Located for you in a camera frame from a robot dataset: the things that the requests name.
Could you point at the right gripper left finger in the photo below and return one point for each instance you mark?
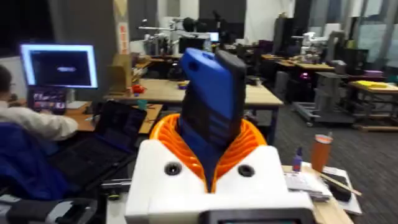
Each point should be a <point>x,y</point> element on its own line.
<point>155,174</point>

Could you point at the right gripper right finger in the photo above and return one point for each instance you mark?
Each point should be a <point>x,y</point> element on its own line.
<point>258,174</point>

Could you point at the blue electric screwdriver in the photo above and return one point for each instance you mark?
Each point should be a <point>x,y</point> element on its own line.
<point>211,93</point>

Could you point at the small blue bottle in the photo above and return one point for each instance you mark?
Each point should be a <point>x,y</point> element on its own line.
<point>297,160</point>

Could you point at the stack of papers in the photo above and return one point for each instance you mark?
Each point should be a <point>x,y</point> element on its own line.
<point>306,185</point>

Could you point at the black open laptop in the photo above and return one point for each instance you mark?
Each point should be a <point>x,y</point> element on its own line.
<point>102,140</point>

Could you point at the orange tumbler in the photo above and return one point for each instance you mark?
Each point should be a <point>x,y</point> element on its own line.
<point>321,152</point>

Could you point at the teal cup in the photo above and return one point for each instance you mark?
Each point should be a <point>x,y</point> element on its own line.
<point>142,104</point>

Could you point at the black flat case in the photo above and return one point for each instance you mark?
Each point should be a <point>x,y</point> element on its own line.
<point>339,186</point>

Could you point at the long wooden table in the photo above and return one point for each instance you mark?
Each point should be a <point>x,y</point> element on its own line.
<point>164,90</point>

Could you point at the wooden stick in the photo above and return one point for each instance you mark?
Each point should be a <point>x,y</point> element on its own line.
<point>342,185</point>

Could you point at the red toy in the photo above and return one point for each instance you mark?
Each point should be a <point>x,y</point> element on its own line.
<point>138,89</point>

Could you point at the wooden desk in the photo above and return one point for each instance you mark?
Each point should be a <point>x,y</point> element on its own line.
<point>81,119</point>

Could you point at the grey metal cart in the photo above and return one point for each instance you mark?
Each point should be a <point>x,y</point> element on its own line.
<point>326,102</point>

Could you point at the cardboard box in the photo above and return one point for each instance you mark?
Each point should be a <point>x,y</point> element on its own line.
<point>119,73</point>

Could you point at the black and grey device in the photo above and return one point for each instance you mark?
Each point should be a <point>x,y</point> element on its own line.
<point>49,213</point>

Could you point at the blue cloth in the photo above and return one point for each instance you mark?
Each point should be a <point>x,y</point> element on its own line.
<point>28,161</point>

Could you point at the small laptop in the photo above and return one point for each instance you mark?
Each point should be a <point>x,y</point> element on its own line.
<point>46,100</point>

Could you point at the person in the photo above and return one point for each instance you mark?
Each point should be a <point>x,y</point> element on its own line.
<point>34,123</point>

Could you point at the wooden side table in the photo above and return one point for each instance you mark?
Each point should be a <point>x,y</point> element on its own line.
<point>376,93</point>

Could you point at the yellow sheet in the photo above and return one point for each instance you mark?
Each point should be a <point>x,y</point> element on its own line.
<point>370,84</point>

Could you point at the computer monitor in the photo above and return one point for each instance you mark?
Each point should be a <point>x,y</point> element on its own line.
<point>59,66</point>

